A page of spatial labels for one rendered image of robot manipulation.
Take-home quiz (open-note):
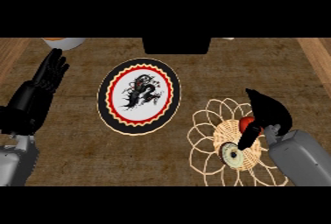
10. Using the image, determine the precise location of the red tomato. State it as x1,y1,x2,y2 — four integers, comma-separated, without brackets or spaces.
239,115,265,135

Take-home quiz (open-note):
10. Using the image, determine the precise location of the woven wicker flower placemat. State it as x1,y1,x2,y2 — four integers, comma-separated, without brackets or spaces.
186,97,290,187

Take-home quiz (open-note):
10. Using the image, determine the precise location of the white bowl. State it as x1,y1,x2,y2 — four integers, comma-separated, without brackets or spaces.
40,37,89,52

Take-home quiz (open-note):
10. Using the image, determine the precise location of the black-rimmed dragon print plate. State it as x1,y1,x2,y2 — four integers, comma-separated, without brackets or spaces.
98,57,182,137

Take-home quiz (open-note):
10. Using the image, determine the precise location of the black box-shaped object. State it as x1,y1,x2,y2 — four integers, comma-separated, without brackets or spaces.
140,37,213,55

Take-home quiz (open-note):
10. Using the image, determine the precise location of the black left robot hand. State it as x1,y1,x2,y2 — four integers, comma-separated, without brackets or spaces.
0,48,71,137

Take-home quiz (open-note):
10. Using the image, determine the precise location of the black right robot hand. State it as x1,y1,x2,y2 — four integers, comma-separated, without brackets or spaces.
237,87,294,151

